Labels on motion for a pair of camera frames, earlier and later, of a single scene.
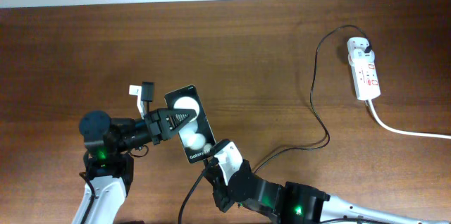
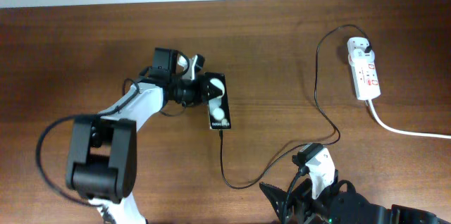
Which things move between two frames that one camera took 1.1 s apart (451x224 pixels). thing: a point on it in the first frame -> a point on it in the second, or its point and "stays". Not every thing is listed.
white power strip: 366,80 stays
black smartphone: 197,135 -> 219,117
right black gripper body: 225,200 -> 303,194
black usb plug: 368,49 stays
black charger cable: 368,50 -> 320,104
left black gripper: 162,127 -> 200,91
